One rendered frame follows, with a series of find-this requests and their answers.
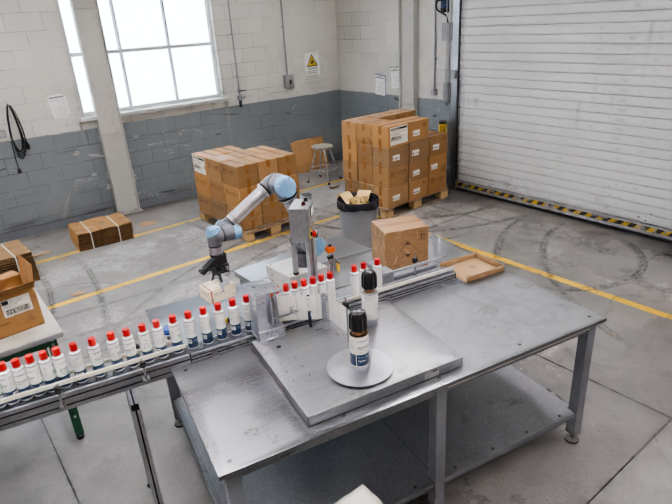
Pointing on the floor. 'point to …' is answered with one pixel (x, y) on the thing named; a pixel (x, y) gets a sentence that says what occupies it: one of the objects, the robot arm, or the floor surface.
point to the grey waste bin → (358, 226)
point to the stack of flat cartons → (16, 258)
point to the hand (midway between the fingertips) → (217, 287)
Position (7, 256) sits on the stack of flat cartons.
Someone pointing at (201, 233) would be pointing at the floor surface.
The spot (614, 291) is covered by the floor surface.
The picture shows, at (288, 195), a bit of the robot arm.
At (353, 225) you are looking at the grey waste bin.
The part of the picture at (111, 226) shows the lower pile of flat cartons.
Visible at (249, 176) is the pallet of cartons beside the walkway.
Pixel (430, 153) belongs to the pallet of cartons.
